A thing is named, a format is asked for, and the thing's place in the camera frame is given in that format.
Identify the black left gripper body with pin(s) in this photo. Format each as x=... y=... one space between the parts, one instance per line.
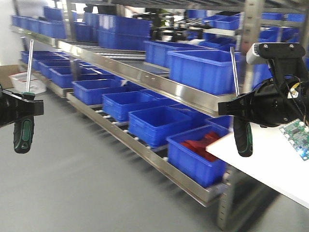
x=8 y=107

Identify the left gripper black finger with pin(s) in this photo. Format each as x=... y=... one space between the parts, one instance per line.
x=27 y=106

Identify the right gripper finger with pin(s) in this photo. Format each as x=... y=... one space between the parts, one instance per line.
x=242 y=106

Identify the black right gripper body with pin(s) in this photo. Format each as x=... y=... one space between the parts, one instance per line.
x=270 y=108

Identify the green-handled screwdriver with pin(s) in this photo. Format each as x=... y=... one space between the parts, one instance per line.
x=242 y=128
x=24 y=129

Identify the brown cardboard box on floor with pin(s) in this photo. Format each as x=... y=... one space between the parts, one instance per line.
x=5 y=72

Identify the green circuit board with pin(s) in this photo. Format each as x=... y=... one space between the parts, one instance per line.
x=297 y=134

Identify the white work table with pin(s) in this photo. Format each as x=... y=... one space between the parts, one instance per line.
x=274 y=162

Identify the blue bin with red parts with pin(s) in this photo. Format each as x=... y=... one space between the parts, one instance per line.
x=192 y=164

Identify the metal shelf rack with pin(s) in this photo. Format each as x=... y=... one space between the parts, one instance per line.
x=238 y=194

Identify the white wire basket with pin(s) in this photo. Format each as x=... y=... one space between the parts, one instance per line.
x=19 y=81

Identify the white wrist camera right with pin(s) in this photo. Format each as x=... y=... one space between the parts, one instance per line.
x=290 y=54

